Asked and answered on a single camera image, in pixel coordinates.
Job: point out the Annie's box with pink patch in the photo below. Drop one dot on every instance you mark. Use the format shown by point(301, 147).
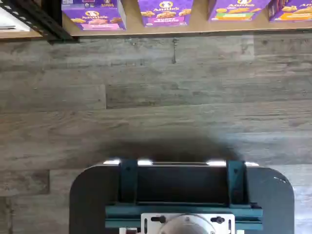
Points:
point(95, 19)

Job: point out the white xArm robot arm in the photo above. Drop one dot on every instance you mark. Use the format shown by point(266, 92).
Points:
point(185, 226)

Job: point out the dark robot base platform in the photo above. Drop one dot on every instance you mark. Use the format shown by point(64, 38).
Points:
point(92, 195)

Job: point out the black metal shelf rack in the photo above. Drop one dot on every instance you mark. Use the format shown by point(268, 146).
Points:
point(195, 30)

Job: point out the Annie's box with purple band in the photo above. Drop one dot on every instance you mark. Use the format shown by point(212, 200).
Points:
point(165, 14)

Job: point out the Annie's box with green band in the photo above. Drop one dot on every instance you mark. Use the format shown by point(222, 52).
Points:
point(236, 12)

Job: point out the Annie's box with yellow band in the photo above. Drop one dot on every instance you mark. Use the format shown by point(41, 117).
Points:
point(292, 13)

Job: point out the white snack box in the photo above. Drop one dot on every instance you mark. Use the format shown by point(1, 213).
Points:
point(12, 18)

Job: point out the white mounting plate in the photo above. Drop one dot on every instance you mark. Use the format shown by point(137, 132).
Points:
point(148, 226)

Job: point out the teal metal frame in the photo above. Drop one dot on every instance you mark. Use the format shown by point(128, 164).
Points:
point(170, 212)

